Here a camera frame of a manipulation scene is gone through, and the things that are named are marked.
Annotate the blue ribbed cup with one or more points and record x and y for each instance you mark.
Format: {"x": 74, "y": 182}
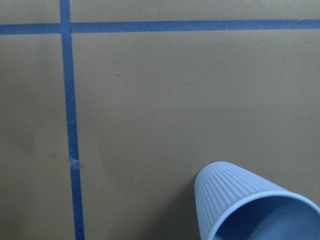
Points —
{"x": 233, "y": 203}

